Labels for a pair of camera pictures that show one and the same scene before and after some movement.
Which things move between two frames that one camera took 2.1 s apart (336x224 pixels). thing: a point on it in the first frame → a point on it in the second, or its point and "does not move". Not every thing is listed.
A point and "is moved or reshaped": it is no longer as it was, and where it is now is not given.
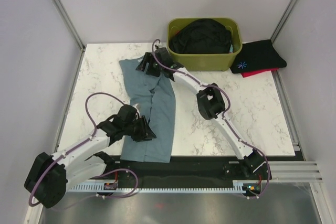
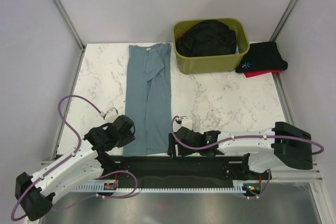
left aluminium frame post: (59, 4) does not move
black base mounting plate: (257, 183) does not move
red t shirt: (250, 73) is moved or reshaped
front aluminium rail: (294, 171) does not move
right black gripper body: (154, 68) → (172, 147)
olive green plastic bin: (208, 62) is moved or reshaped
